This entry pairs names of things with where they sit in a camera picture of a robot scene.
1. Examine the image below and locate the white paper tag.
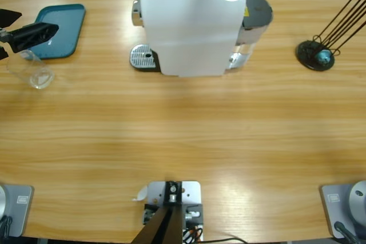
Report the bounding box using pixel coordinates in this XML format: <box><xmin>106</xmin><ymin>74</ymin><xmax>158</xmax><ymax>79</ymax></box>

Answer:
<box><xmin>132</xmin><ymin>185</ymin><xmax>149</xmax><ymax>202</ymax></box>

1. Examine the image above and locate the teal plastic tray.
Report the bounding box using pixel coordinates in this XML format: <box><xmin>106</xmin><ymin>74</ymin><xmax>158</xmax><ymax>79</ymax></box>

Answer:
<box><xmin>22</xmin><ymin>3</ymin><xmax>86</xmax><ymax>59</ymax></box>

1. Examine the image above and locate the white mount block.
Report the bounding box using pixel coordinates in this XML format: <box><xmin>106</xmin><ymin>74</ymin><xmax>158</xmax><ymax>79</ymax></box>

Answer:
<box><xmin>142</xmin><ymin>180</ymin><xmax>204</xmax><ymax>242</ymax></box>

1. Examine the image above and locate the clear water tank dark lid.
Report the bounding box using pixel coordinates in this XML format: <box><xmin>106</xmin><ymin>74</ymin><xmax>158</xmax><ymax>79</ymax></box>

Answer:
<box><xmin>228</xmin><ymin>0</ymin><xmax>274</xmax><ymax>70</ymax></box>

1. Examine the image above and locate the metal drip tray grate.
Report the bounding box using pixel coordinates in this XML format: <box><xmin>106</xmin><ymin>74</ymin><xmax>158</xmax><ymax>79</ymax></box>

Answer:
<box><xmin>129</xmin><ymin>43</ymin><xmax>161</xmax><ymax>73</ymax></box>

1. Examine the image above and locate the dark camera post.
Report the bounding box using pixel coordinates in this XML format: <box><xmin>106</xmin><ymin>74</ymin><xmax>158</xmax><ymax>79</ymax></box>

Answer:
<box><xmin>132</xmin><ymin>180</ymin><xmax>184</xmax><ymax>244</ymax></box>

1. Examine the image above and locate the clear drinking glass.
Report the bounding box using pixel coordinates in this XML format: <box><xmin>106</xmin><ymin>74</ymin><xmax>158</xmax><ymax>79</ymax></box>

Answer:
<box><xmin>6</xmin><ymin>49</ymin><xmax>55</xmax><ymax>90</ymax></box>

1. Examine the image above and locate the thin black cable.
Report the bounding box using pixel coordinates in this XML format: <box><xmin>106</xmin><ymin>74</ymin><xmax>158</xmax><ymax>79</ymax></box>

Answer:
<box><xmin>201</xmin><ymin>237</ymin><xmax>249</xmax><ymax>244</ymax></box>

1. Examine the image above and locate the white capsule coffee machine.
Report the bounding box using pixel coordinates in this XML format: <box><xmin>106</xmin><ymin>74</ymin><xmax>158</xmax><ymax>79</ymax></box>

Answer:
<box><xmin>130</xmin><ymin>0</ymin><xmax>247</xmax><ymax>78</ymax></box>

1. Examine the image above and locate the blue coffee capsule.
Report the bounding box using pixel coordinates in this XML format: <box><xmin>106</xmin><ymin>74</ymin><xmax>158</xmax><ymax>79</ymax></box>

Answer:
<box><xmin>317</xmin><ymin>49</ymin><xmax>334</xmax><ymax>65</ymax></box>

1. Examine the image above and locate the black capsule stand with rods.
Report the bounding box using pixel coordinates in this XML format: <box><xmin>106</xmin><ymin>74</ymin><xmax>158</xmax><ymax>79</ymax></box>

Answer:
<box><xmin>296</xmin><ymin>0</ymin><xmax>366</xmax><ymax>72</ymax></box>

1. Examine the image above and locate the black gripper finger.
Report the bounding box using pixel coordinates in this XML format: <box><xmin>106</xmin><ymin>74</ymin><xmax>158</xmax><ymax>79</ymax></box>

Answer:
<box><xmin>10</xmin><ymin>22</ymin><xmax>60</xmax><ymax>54</ymax></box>
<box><xmin>0</xmin><ymin>9</ymin><xmax>23</xmax><ymax>30</ymax></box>

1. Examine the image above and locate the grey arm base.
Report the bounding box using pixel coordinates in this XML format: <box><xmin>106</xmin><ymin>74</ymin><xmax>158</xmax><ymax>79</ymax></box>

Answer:
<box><xmin>319</xmin><ymin>180</ymin><xmax>366</xmax><ymax>239</ymax></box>
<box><xmin>0</xmin><ymin>183</ymin><xmax>35</xmax><ymax>238</ymax></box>

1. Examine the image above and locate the black base cable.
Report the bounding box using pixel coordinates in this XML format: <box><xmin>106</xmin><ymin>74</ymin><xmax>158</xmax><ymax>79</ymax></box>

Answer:
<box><xmin>0</xmin><ymin>215</ymin><xmax>14</xmax><ymax>238</ymax></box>
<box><xmin>333</xmin><ymin>221</ymin><xmax>360</xmax><ymax>244</ymax></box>

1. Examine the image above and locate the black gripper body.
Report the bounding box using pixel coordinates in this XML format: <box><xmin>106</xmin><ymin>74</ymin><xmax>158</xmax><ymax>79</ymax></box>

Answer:
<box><xmin>0</xmin><ymin>29</ymin><xmax>14</xmax><ymax>61</ymax></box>

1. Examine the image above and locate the orange black wire bundle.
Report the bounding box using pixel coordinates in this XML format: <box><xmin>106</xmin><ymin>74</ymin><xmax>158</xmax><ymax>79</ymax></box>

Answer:
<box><xmin>182</xmin><ymin>225</ymin><xmax>204</xmax><ymax>243</ymax></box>

